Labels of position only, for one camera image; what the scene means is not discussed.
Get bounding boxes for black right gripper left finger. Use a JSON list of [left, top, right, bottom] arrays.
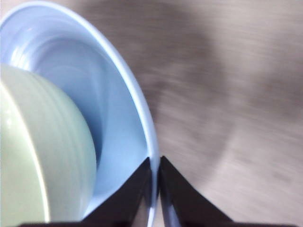
[[80, 157, 152, 227]]

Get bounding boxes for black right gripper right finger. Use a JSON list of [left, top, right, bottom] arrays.
[[159, 155, 235, 227]]

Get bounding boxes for green ribbed bowl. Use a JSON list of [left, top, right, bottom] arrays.
[[0, 63, 98, 223]]

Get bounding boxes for blue round plate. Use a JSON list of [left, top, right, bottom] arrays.
[[0, 0, 176, 227]]

